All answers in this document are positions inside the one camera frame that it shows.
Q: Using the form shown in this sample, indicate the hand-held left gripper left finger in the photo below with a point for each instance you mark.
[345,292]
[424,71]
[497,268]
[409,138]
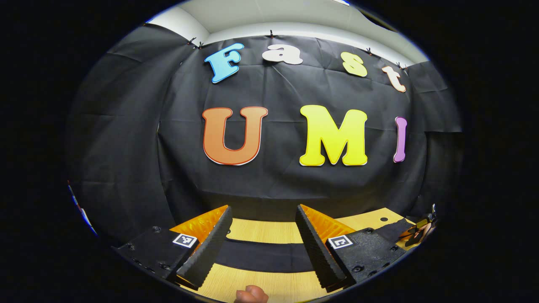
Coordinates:
[210,248]

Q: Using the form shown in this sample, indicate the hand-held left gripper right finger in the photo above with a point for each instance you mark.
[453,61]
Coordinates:
[316,248]

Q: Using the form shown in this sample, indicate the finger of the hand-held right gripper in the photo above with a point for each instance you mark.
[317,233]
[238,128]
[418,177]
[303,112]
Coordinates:
[414,233]

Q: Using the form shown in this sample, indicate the black backdrop cloth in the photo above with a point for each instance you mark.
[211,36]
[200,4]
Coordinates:
[273,92]

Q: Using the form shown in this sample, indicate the black jeans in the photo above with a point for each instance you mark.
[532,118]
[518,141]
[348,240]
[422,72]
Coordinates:
[261,254]

